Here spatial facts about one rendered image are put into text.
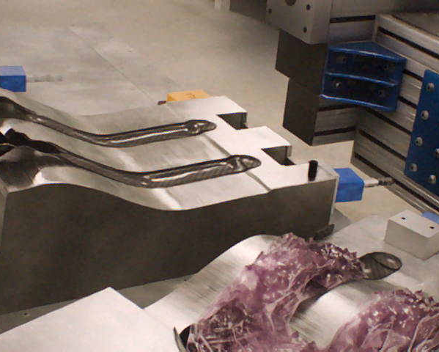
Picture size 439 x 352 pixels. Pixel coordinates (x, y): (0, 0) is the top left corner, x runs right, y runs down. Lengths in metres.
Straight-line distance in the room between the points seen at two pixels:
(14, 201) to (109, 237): 0.11
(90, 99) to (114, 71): 0.14
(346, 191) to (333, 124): 0.40
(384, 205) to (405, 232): 2.04
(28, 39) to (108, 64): 0.18
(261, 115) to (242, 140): 2.50
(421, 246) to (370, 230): 0.07
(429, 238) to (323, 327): 0.22
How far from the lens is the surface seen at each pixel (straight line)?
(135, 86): 1.46
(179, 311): 0.77
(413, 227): 0.94
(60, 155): 0.88
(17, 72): 1.38
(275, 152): 1.06
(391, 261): 0.93
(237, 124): 1.15
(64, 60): 1.56
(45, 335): 0.67
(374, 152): 1.50
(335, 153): 3.31
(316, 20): 1.40
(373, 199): 3.01
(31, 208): 0.84
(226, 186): 0.95
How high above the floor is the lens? 1.31
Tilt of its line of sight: 26 degrees down
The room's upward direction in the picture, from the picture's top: 6 degrees clockwise
